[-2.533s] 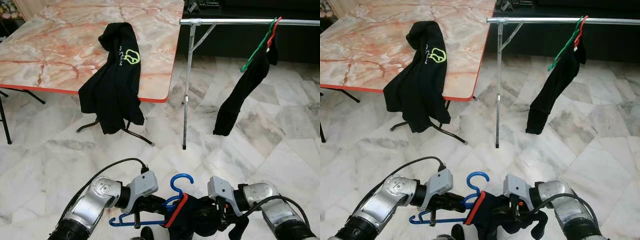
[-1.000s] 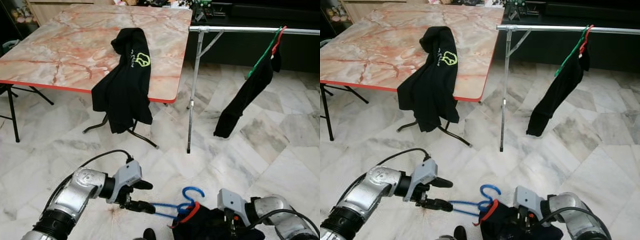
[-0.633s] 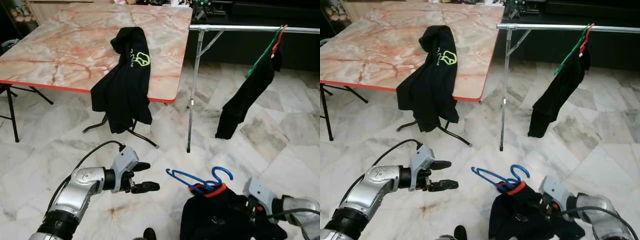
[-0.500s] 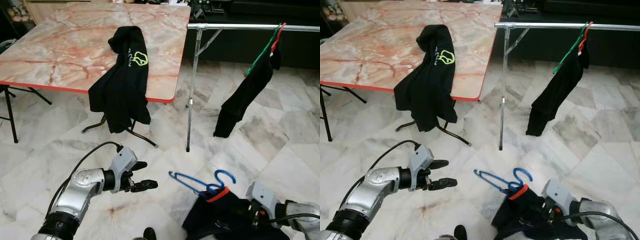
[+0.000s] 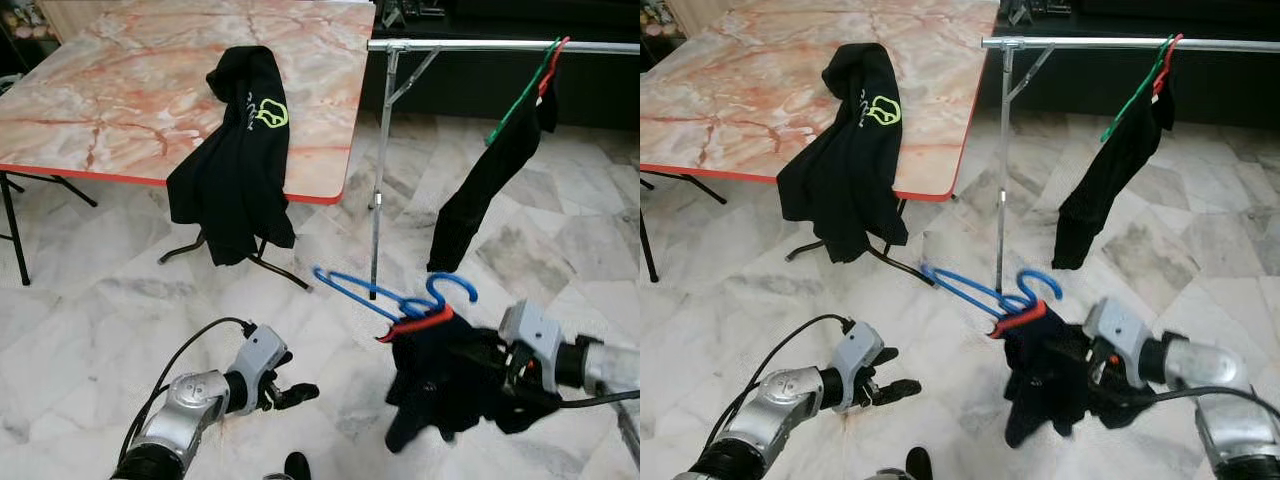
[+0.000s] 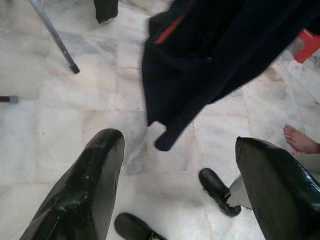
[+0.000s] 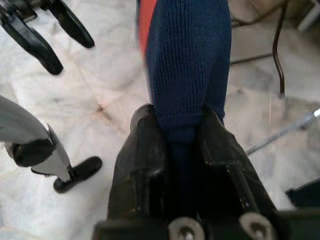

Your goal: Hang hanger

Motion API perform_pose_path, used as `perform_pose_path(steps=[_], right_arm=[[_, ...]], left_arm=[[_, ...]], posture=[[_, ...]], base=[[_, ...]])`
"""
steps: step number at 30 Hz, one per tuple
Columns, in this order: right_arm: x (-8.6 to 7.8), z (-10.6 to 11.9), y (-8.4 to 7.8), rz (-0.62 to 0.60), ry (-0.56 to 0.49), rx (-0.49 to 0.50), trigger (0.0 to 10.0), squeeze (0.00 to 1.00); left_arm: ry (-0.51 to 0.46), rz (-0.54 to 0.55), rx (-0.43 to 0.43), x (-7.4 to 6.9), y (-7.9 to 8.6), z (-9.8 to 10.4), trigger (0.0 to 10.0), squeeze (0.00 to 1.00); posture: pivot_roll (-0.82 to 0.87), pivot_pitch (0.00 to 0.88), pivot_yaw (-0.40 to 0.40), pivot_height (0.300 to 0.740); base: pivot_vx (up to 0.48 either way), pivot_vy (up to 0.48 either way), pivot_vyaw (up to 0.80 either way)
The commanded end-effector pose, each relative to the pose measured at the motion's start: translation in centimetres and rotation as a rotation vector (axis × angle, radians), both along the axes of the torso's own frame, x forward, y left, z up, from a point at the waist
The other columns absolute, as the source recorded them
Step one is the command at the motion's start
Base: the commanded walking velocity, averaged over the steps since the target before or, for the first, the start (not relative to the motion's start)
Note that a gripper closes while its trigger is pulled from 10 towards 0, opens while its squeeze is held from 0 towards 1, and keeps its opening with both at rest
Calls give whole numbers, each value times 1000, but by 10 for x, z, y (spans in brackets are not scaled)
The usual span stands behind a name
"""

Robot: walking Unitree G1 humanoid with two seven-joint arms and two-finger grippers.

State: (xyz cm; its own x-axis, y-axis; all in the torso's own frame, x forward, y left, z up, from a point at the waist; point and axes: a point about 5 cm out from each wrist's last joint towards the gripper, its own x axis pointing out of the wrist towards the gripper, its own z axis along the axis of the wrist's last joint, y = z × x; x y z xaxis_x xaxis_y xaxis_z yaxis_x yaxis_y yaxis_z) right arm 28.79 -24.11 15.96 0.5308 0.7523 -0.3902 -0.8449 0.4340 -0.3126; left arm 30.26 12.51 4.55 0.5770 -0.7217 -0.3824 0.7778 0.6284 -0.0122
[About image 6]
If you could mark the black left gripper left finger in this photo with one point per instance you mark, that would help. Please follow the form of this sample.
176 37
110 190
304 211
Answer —
75 195

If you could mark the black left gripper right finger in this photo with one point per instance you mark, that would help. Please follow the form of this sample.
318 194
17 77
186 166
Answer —
280 190

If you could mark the navy garment red stripe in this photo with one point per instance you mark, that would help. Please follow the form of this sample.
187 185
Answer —
200 62

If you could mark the person bare foot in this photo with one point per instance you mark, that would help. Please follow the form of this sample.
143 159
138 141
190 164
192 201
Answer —
300 142

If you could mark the robot black left foot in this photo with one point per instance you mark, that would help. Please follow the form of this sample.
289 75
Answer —
132 226

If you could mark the robot black foot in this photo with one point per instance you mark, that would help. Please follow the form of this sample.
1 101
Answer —
132 226
212 182

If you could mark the robot black right foot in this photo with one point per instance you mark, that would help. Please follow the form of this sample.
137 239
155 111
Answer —
212 182

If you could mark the marble pattern folding table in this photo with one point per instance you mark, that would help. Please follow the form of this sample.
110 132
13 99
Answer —
7 99

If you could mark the red plastic stool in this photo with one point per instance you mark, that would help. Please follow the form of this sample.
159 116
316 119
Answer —
308 47

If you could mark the silver clothes rack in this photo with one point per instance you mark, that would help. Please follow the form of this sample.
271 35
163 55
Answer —
53 35

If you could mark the black printed T-shirt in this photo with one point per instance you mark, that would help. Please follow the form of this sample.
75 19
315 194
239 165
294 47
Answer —
105 10

